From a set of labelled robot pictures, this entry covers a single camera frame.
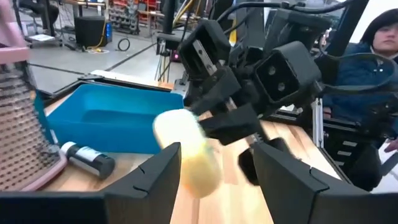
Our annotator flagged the person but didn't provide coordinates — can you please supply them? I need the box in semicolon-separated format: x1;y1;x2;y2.
323;8;398;147

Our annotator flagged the black computer tower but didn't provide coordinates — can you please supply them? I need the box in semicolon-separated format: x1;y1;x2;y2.
74;15;109;48

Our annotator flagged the metal box grater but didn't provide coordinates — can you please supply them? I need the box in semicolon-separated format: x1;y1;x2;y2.
0;0;68;192

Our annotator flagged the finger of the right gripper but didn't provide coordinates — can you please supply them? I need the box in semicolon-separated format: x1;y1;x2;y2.
189;67;242;116
198;103;264;146

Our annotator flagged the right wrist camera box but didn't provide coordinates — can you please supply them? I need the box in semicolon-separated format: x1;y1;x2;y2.
253;41;323;111

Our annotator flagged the person's hand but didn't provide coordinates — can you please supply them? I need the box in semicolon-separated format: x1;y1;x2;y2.
384;138;398;153

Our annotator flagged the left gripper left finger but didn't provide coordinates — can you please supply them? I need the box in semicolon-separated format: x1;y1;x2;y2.
0;142;182;224

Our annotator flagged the red parts shelf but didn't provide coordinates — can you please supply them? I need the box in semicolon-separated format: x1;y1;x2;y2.
108;0;162;34

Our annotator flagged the teal plastic bin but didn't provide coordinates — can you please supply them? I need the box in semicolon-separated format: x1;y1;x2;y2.
46;83;185;155

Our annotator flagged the orange frosted donut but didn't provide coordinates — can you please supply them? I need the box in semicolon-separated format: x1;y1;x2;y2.
152;108;223;199

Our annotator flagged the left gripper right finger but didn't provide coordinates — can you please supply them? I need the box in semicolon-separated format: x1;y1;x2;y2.
253;141;398;224

